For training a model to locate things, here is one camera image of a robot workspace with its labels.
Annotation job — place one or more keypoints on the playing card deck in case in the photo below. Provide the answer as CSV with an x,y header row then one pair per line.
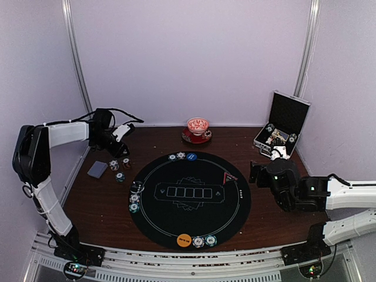
x,y
280,135

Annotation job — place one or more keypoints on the orange black chip stack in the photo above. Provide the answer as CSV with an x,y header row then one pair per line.
x,y
126,163

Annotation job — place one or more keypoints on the blue small blind button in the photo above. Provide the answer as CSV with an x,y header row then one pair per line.
x,y
191,156

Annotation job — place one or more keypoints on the red patterned bowl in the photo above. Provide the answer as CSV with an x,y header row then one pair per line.
x,y
197,126

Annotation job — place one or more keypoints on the left aluminium frame post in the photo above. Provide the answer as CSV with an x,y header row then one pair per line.
x,y
68,18

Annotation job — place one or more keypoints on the round black poker mat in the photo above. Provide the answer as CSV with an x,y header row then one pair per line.
x,y
189,197

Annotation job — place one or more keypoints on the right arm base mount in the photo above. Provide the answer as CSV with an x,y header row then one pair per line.
x,y
308,256

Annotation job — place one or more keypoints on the green poker chip stack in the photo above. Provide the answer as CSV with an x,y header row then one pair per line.
x,y
120,177

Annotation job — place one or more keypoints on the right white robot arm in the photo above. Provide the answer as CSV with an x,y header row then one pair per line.
x,y
324,193

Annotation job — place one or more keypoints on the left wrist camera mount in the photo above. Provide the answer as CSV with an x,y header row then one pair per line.
x,y
123,130

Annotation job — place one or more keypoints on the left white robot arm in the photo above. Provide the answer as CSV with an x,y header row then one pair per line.
x,y
32,157

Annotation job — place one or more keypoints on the chip roll in case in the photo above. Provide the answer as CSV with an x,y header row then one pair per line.
x,y
270,128
292,138

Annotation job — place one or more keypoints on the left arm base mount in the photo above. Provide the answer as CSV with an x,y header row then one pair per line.
x,y
79,256

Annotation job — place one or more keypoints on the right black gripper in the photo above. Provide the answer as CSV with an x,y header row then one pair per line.
x,y
254,172

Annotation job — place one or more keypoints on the chip roll in case left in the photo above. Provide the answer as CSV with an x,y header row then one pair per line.
x,y
270,128

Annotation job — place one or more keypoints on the orange big blind button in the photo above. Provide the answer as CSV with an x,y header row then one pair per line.
x,y
184,240

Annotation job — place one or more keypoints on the clear dealer button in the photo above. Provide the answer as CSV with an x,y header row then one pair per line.
x,y
137,187

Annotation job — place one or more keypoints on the triangular all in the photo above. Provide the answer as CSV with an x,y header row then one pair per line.
x,y
229,178

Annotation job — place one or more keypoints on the red floral saucer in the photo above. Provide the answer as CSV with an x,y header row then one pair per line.
x,y
190,137

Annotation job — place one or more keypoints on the right aluminium frame post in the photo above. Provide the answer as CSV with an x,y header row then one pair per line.
x,y
308,47

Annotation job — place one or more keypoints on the aluminium poker case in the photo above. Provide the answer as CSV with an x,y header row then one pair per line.
x,y
288,114

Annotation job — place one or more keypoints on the chip roll in case right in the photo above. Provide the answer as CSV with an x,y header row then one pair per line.
x,y
292,138

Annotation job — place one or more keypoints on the grey card deck box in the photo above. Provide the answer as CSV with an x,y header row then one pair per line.
x,y
97,169

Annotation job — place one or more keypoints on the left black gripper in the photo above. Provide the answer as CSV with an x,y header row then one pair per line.
x,y
117,153

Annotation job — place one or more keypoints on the aluminium frame post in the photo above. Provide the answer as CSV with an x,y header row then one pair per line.
x,y
308,47
68,18

